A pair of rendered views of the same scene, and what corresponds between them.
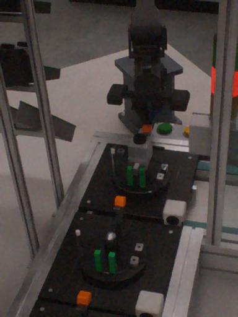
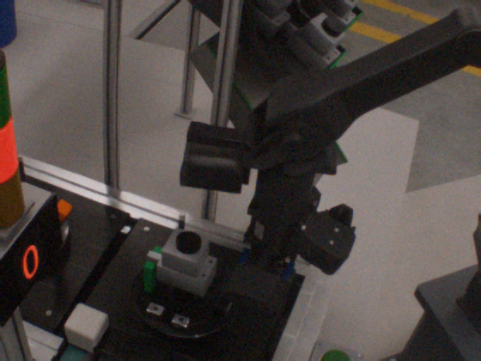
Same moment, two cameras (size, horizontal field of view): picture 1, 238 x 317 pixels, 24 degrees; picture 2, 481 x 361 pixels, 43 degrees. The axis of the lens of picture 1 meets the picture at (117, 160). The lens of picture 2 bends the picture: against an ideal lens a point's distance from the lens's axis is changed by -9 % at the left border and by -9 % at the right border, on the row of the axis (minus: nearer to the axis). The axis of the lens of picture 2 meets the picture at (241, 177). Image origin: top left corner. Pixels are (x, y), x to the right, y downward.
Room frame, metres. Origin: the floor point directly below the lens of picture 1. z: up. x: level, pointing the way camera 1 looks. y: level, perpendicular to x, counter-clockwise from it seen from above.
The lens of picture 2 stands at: (1.02, -0.58, 1.66)
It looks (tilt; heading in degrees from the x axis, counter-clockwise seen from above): 41 degrees down; 86
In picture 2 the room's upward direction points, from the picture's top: 9 degrees clockwise
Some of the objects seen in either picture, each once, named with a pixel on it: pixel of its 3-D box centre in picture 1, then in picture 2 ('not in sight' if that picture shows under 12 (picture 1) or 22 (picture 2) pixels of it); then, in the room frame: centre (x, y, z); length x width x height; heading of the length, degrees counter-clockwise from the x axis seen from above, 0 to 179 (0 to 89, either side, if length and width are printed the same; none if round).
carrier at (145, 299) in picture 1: (111, 246); (21, 217); (0.76, 0.02, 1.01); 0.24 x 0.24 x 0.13; 72
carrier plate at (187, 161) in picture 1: (141, 182); (184, 306); (1.00, -0.05, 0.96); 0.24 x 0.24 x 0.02; 72
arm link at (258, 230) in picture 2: (147, 86); (277, 222); (1.10, -0.08, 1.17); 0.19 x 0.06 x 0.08; 72
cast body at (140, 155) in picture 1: (139, 151); (179, 256); (0.99, -0.05, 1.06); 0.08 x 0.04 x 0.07; 162
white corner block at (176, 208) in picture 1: (174, 213); (87, 328); (0.88, -0.12, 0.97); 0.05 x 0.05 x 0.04; 72
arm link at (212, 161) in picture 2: (148, 58); (246, 144); (1.05, -0.08, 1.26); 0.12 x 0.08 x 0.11; 175
